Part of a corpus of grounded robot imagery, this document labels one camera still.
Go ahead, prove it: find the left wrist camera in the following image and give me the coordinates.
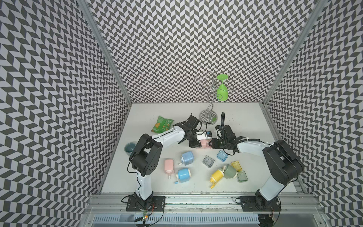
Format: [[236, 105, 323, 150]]
[[196, 131, 213, 141]]

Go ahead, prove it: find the sage green pencil sharpener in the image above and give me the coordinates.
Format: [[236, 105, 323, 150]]
[[222, 164, 237, 179]]

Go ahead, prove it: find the blue pencil sharpener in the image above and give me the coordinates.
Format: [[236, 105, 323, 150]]
[[175, 168, 191, 184], [178, 151, 194, 166]]

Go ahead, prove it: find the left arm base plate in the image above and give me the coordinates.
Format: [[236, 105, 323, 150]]
[[126, 194, 166, 211]]

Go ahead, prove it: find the clear grey tray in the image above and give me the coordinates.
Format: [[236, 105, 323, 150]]
[[202, 155, 215, 168]]

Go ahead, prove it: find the green plastic wine glass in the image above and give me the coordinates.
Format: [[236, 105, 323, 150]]
[[216, 74, 229, 101]]

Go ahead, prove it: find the blue pencil sharpener lower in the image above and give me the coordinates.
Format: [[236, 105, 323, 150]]
[[175, 168, 191, 184]]

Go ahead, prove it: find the metal wire cup rack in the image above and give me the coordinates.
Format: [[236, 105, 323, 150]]
[[199, 73, 221, 126]]

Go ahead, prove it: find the green snack bag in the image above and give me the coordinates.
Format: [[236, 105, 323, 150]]
[[152, 116, 174, 134]]

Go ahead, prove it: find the clear yellow tray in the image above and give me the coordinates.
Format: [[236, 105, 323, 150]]
[[231, 161, 243, 172]]

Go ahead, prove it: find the clear blue tray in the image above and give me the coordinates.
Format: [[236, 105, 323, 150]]
[[216, 150, 228, 162]]

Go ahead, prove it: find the teal ceramic cup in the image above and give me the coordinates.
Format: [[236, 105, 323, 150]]
[[124, 142, 136, 155]]

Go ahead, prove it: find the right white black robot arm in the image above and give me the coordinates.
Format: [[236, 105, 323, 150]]
[[209, 125, 305, 210]]

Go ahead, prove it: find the aluminium front rail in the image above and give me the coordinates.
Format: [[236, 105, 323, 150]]
[[84, 193, 324, 215]]

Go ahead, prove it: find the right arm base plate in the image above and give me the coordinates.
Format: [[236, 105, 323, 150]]
[[238, 196, 282, 212]]

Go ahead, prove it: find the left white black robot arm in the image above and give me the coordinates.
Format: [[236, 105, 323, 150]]
[[129, 115, 201, 201]]

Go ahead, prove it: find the yellow pencil sharpener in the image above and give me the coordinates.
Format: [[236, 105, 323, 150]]
[[209, 169, 224, 189]]

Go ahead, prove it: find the clear dark green tray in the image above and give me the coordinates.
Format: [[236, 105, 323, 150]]
[[237, 170, 249, 183]]

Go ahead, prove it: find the blue pencil sharpener upper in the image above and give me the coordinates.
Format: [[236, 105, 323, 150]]
[[178, 151, 194, 166]]

